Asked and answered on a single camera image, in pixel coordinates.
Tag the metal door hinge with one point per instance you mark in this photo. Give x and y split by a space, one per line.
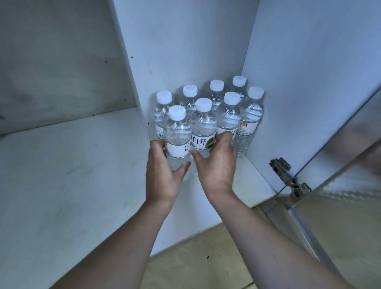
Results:
293 187

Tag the metallic cabinet door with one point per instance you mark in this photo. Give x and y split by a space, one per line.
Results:
342 223

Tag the person's left hand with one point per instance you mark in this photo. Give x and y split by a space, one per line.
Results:
159 178

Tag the person's left thumb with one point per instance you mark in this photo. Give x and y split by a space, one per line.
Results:
182 170

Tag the cluster of clear water bottles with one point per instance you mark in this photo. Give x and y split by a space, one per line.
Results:
251 119

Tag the person's left forearm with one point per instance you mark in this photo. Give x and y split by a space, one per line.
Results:
128 247

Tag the person's right hand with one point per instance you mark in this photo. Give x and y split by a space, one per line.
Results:
218 169

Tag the white-capped plastic water bottle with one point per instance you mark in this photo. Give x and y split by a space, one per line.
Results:
178 135
203 128

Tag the person's right thumb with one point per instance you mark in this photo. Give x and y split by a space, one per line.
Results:
198 157

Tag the white cabinet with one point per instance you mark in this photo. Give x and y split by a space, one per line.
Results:
74 178

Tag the person's right forearm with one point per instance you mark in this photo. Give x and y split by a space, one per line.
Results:
268 238

